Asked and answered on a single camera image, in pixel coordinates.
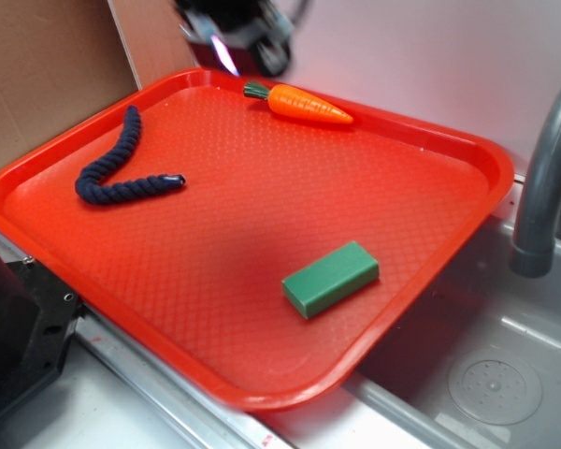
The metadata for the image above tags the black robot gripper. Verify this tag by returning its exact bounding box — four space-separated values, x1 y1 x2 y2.
174 0 310 77

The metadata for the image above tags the orange toy carrot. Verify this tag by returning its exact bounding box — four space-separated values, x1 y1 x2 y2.
243 80 353 124

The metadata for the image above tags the brown cardboard panel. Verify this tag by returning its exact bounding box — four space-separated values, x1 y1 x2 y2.
0 1 194 169

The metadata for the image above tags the red plastic tray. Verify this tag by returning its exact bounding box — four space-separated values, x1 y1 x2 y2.
0 69 514 412

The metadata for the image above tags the green rectangular block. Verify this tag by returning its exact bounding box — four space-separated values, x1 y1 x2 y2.
281 241 381 319

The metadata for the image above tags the grey toy faucet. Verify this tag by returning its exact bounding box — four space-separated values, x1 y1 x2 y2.
509 90 561 278

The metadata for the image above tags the grey toy sink basin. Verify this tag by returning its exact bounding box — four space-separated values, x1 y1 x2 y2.
264 184 561 448

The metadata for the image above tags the navy blue rope piece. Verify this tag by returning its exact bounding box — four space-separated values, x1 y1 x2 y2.
74 105 187 206

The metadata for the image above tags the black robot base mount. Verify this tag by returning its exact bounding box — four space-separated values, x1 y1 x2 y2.
0 257 79 419

